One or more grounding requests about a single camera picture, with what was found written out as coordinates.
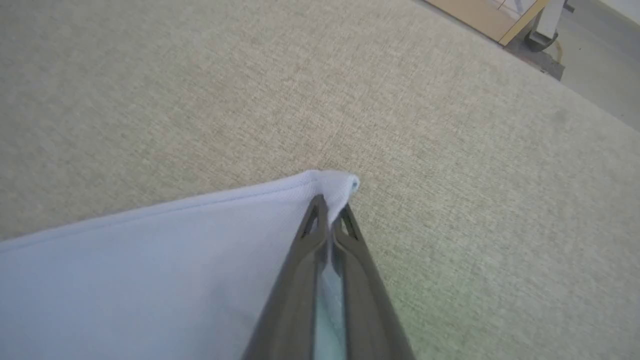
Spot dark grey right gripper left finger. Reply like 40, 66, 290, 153
242, 194, 330, 360

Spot light blue garment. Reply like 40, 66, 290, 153
0, 169, 361, 360

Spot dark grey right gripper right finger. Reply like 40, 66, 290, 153
333, 203, 417, 360

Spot lemon print tile panel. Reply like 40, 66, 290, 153
425, 0, 551, 47

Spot grey fabric sofa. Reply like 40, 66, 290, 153
0, 0, 640, 360

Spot grey metal panel stand leg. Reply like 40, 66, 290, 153
522, 0, 576, 53

